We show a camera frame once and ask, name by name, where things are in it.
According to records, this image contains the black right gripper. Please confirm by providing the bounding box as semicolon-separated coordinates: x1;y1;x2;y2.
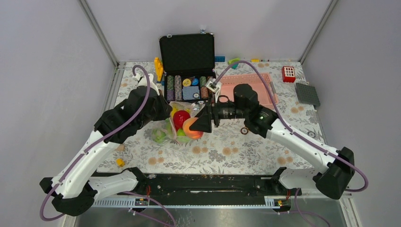
190;92;248;133

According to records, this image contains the orange peach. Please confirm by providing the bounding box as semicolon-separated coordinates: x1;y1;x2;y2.
183;117;203;140

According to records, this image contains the red apple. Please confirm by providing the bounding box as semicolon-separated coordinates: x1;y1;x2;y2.
173;110;191;131

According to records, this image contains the green striped watermelon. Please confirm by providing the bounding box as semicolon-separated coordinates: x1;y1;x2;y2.
176;128;191;144

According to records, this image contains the clear pink-dotted zip bag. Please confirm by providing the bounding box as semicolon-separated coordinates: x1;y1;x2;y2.
151;101;203;144

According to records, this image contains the green round vegetable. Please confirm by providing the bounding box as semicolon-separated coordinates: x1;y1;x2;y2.
151;129;167;144

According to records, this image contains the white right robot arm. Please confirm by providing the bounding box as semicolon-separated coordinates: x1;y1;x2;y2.
189;84;355;200

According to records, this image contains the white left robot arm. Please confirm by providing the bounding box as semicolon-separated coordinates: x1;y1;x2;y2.
40;86;172;217

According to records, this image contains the floral table mat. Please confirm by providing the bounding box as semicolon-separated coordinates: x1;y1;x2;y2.
97;62;324;175

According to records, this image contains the pink plastic basket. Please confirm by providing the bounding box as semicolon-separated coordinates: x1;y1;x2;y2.
220;73;279;110

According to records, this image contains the black poker chip case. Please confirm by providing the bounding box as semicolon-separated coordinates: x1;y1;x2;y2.
159;33;216;103

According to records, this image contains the blue rectangular block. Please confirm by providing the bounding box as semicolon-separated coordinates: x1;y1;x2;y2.
214;56;226;62

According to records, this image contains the small yellow cube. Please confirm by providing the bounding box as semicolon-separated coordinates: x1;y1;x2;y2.
116;158;125;167

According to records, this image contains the green arch block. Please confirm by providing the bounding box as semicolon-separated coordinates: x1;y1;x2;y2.
227;58;241;64

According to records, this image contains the red grid block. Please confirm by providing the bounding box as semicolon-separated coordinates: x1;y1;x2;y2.
281;66;296;83

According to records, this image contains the grey studded baseplate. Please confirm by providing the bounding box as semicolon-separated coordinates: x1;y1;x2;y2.
295;83;321;107

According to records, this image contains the yellow triangular frame toy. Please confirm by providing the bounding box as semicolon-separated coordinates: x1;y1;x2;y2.
154;57;164;83

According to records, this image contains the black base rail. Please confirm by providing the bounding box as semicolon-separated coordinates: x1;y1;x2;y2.
132;174;296;205

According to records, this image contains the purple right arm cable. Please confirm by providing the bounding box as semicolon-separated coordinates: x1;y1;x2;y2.
213;60;369;227

